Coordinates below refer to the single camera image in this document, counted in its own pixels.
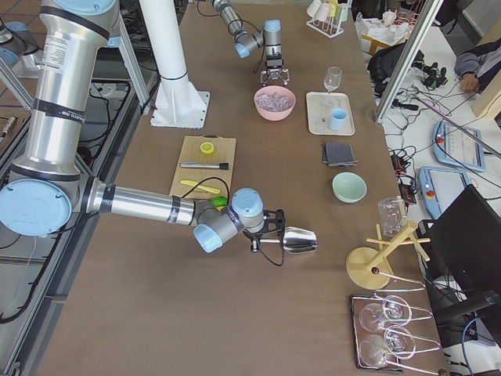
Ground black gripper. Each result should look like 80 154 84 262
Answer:
260 54 290 87
244 209 285 251

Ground steel ice scoop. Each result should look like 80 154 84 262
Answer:
260 226 318 254

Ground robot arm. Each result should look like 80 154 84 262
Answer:
1 1 286 252
209 0 290 86

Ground clear ice cubes pile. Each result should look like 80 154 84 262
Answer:
255 92 293 112

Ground blue cup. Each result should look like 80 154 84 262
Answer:
329 108 347 131

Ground white cup rack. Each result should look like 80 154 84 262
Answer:
306 0 351 38

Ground pink cup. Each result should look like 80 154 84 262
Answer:
313 2 332 22

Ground pink bowl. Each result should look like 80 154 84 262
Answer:
254 85 296 121

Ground cream rabbit tray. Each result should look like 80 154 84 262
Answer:
306 92 355 136

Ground clear wine glass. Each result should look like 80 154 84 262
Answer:
323 67 343 93

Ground green lime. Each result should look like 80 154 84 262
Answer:
211 196 228 208

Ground yellow plastic knife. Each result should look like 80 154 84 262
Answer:
180 179 221 194

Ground steel muddler black tip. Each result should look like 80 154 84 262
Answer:
179 162 229 171

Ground green bowl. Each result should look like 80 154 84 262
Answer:
332 172 367 204

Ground bamboo cutting board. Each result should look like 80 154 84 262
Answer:
170 136 236 199

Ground grey folded cloth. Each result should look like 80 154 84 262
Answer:
322 142 357 167

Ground half lemon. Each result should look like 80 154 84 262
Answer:
200 142 215 155

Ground wooden glass stand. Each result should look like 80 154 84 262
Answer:
346 204 431 291

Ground clear glass on stand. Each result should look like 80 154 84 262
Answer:
378 197 405 237

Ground black tray with glasses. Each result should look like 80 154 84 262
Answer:
350 295 447 375

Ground blue teach pendant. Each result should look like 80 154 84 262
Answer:
431 120 486 172
417 166 470 219

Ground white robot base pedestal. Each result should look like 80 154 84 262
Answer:
139 0 210 129

